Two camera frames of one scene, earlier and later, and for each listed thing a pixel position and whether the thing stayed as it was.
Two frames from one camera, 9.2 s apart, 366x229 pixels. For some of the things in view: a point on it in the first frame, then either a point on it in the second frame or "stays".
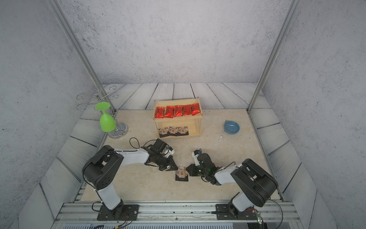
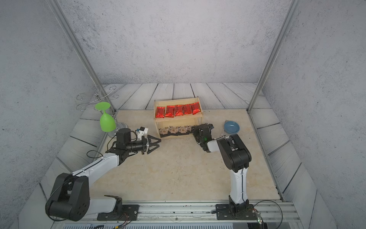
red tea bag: (188, 109) stays
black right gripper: (192, 171) -> (196, 130)
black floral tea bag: (163, 132) stays
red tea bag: (169, 111) stays
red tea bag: (159, 112) stays
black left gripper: (169, 166) -> (146, 144)
